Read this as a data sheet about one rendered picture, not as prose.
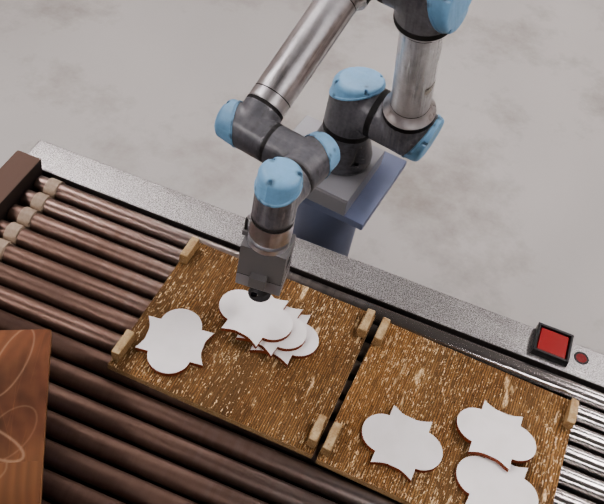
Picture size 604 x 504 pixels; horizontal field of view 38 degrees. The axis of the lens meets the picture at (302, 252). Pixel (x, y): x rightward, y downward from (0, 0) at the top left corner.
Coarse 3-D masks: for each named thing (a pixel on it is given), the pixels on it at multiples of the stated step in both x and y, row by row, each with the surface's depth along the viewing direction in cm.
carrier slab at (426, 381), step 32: (384, 352) 169; (416, 352) 171; (448, 352) 172; (352, 384) 164; (384, 384) 165; (416, 384) 166; (448, 384) 167; (480, 384) 168; (512, 384) 169; (352, 416) 159; (416, 416) 161; (448, 416) 162; (544, 416) 165; (352, 448) 155; (448, 448) 157; (544, 448) 160; (384, 480) 151; (416, 480) 152; (448, 480) 153; (544, 480) 156
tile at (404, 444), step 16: (384, 416) 159; (400, 416) 159; (368, 432) 156; (384, 432) 156; (400, 432) 157; (416, 432) 157; (368, 448) 155; (384, 448) 154; (400, 448) 155; (416, 448) 155; (432, 448) 156; (384, 464) 153; (400, 464) 153; (416, 464) 153; (432, 464) 154
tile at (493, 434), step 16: (464, 416) 161; (480, 416) 161; (496, 416) 162; (512, 416) 163; (464, 432) 158; (480, 432) 158; (496, 432) 159; (512, 432) 160; (528, 432) 161; (480, 448) 156; (496, 448) 157; (512, 448) 157; (528, 448) 158
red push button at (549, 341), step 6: (540, 330) 180; (546, 330) 180; (540, 336) 179; (546, 336) 179; (552, 336) 179; (558, 336) 179; (564, 336) 180; (540, 342) 178; (546, 342) 178; (552, 342) 178; (558, 342) 178; (564, 342) 179; (540, 348) 177; (546, 348) 177; (552, 348) 177; (558, 348) 177; (564, 348) 178; (558, 354) 176; (564, 354) 177
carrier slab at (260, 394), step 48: (192, 288) 173; (240, 288) 175; (288, 288) 177; (144, 336) 164; (336, 336) 170; (144, 384) 158; (192, 384) 158; (240, 384) 160; (288, 384) 161; (336, 384) 163; (288, 432) 155
